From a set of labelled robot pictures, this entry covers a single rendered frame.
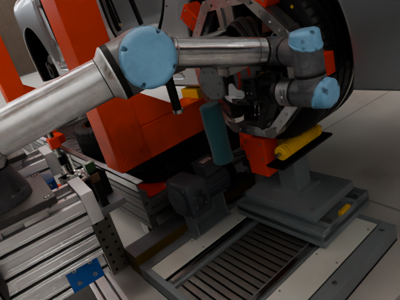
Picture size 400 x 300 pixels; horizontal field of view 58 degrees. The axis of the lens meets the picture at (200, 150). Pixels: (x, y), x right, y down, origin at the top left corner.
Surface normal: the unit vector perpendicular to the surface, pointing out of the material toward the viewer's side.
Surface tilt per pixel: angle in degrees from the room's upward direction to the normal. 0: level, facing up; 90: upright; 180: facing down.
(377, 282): 0
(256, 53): 95
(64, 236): 90
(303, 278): 0
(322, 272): 0
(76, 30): 90
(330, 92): 90
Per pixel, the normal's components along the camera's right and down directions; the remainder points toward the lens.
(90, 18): 0.62, 0.15
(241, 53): 0.32, 0.36
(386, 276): -0.26, -0.89
